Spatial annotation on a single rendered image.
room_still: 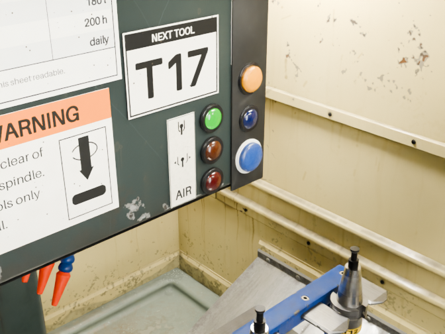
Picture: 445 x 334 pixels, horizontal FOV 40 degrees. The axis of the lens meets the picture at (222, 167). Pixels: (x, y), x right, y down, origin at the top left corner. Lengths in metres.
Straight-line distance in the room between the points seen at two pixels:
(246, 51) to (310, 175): 1.02
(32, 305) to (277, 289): 0.68
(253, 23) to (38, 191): 0.24
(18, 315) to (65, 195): 0.95
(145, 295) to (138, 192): 1.57
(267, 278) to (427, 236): 0.53
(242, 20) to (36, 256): 0.27
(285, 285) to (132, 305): 0.57
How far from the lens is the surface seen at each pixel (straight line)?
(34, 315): 1.45
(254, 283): 1.77
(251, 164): 0.60
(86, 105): 0.47
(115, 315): 2.05
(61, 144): 0.47
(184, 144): 0.54
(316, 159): 1.54
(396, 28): 1.32
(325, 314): 1.06
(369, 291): 1.12
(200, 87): 0.54
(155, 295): 2.11
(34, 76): 0.45
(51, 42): 0.45
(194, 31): 0.52
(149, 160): 0.53
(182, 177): 0.56
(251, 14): 0.56
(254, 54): 0.58
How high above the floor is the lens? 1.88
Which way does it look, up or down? 26 degrees down
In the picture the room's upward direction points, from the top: straight up
